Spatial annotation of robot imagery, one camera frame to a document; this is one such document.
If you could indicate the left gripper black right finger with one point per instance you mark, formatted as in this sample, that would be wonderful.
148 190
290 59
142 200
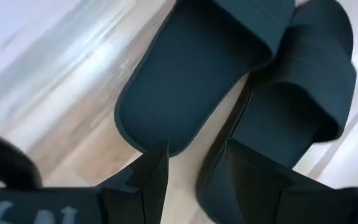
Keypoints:
256 186

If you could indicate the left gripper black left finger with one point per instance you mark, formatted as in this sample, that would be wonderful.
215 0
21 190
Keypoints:
135 193

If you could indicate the black rubber slide sandal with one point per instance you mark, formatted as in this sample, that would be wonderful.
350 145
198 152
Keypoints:
182 77
306 93

